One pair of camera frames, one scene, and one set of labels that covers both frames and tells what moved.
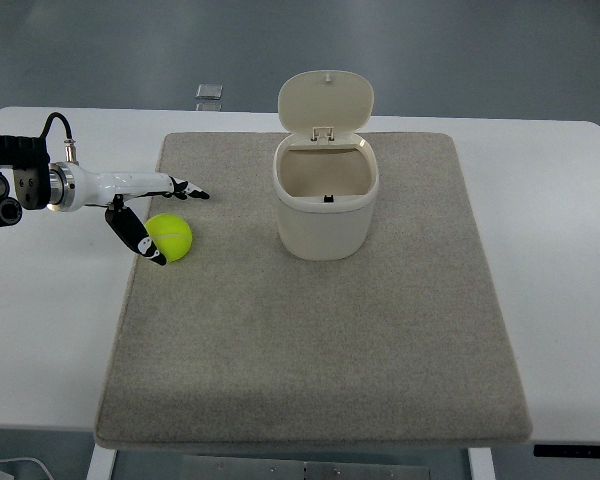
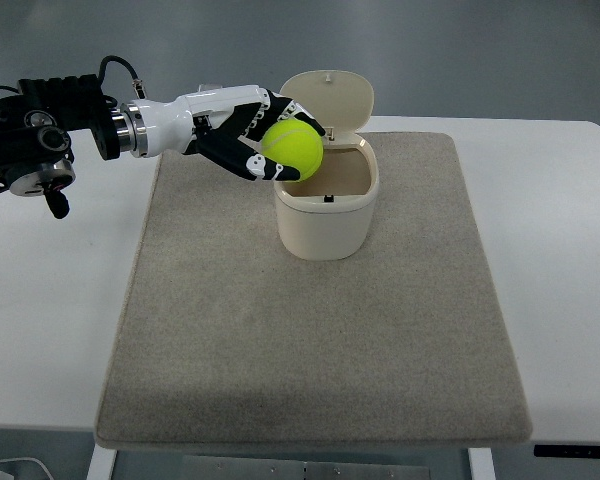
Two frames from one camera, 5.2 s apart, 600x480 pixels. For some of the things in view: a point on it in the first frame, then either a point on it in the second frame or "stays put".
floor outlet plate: [209, 91] stays put
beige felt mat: [245, 341] stays put
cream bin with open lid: [325, 171] stays put
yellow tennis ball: [172, 235] → [294, 142]
